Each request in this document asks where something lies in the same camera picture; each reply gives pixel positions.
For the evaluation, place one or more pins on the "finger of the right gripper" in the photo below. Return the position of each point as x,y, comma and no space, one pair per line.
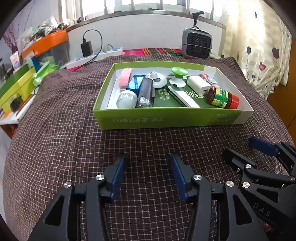
284,152
247,170

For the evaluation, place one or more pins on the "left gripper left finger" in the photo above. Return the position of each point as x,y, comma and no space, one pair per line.
61,218

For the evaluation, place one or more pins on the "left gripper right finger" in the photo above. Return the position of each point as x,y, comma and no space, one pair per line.
236,219

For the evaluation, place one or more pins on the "brown jar red lid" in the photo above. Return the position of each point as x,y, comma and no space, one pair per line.
221,98

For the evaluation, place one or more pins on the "pink white round holder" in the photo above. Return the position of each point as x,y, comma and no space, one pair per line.
208,79

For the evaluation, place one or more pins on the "white power adapter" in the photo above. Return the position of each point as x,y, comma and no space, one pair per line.
198,84

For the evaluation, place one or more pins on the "green top white massager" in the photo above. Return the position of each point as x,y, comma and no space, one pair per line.
179,74

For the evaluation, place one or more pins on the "grey white mushroom gadget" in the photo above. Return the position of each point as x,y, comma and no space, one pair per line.
158,79

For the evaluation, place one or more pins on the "black blue stapler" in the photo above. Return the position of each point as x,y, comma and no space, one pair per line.
142,92

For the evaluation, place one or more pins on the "white round jar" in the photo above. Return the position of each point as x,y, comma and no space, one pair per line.
127,99

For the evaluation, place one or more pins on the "pink tape roll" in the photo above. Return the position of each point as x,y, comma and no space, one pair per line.
125,78

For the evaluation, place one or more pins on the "brown checkered tablecloth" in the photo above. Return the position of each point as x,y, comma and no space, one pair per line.
59,140

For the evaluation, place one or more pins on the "green white cardboard box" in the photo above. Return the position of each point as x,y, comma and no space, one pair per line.
166,112

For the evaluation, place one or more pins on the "heart pattern curtain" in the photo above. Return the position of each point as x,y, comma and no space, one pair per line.
260,42

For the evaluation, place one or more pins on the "grey mini fan heater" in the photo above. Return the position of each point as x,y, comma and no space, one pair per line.
196,43

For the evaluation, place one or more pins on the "colourful striped cloth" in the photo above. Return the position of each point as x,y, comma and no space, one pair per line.
150,52

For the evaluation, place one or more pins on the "green yellow gift box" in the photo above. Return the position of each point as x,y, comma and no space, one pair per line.
17,88

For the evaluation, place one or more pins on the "green plastic bag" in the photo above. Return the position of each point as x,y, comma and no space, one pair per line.
46,69

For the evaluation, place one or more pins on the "white power strip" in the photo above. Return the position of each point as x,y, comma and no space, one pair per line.
81,60

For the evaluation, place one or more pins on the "pink white small package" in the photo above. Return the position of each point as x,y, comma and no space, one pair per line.
15,61

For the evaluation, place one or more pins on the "orange lid plastic bin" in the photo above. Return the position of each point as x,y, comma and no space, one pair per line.
53,48

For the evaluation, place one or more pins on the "black charger with cable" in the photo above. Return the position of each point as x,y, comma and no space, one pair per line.
87,50

